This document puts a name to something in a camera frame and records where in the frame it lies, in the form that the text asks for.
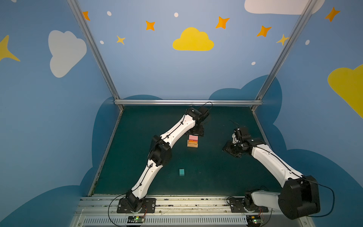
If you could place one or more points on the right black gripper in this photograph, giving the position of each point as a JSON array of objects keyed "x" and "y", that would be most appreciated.
[{"x": 231, "y": 148}]

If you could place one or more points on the right aluminium frame post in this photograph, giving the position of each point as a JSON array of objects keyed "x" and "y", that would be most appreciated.
[{"x": 294, "y": 35}]

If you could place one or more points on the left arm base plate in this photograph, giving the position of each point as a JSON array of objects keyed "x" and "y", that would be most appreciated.
[{"x": 149, "y": 205}]

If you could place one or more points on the pink rectangular block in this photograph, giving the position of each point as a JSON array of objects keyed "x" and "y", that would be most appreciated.
[{"x": 193, "y": 138}]

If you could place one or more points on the natural wood block diagonal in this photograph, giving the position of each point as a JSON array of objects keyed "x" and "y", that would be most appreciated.
[{"x": 192, "y": 145}]

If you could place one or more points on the aluminium frame post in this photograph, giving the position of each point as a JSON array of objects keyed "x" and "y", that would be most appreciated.
[
  {"x": 82, "y": 22},
  {"x": 294, "y": 35}
]

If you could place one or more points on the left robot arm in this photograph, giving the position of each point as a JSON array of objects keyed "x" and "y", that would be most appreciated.
[{"x": 161, "y": 153}]

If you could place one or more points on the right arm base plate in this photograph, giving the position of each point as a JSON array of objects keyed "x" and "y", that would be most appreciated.
[{"x": 242, "y": 205}]

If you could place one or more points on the right controller board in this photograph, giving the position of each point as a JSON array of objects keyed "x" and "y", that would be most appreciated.
[{"x": 253, "y": 221}]

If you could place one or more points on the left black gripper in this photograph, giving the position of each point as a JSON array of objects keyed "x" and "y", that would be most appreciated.
[{"x": 198, "y": 130}]

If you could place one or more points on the left controller board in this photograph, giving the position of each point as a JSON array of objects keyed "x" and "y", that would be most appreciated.
[{"x": 136, "y": 220}]

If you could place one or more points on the controller board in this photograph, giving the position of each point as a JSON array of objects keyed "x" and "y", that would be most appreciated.
[
  {"x": 253, "y": 221},
  {"x": 136, "y": 220}
]

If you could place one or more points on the left aluminium frame post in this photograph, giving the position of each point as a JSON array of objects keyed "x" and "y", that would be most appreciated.
[{"x": 82, "y": 22}]

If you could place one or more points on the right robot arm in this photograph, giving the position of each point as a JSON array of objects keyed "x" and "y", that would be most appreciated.
[{"x": 300, "y": 194}]

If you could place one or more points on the back aluminium frame bar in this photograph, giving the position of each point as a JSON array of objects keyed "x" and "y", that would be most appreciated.
[{"x": 157, "y": 102}]

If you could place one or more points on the aluminium front rail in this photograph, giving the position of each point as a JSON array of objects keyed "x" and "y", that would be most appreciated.
[{"x": 176, "y": 211}]

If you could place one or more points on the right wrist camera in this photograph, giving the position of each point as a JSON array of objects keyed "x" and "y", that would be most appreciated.
[{"x": 240, "y": 135}]

